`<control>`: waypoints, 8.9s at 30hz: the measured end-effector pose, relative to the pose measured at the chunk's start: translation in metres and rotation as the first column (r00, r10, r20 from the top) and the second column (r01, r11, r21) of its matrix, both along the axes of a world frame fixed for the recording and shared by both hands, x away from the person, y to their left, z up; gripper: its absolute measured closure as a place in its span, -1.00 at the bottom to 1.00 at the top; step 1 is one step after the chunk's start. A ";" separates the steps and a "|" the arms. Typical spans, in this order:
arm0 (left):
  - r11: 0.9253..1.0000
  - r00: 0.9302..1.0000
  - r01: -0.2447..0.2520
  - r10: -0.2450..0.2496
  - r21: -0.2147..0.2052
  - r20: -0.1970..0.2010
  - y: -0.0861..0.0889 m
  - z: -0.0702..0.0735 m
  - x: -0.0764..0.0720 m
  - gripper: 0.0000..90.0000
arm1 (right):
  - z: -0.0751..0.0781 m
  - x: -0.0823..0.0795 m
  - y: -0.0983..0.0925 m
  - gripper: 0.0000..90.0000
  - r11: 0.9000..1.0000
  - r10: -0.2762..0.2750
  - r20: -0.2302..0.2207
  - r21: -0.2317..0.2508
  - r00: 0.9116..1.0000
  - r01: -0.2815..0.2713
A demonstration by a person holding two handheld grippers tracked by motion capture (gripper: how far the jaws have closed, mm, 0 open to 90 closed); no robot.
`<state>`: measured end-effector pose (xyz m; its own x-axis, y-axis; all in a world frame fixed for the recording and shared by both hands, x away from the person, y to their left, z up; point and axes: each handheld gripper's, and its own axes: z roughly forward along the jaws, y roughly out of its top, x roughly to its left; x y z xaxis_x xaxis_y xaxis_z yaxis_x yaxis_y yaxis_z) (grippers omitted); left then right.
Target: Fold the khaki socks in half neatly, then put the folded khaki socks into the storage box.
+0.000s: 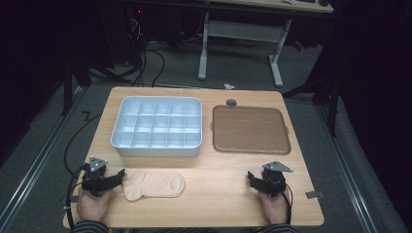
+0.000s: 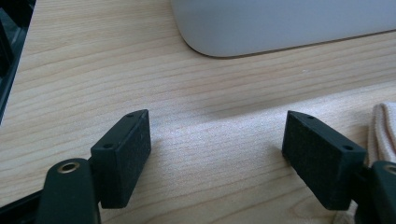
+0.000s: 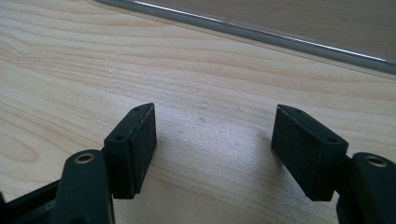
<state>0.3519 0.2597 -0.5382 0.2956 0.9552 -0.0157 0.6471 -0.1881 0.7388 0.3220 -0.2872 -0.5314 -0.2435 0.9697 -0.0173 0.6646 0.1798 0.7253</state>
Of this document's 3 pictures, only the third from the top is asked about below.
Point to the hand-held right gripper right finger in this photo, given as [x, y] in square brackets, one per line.
[306, 155]

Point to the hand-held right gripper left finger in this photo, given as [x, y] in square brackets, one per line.
[130, 149]

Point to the brown wooden tray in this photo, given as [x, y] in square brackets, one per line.
[280, 18]

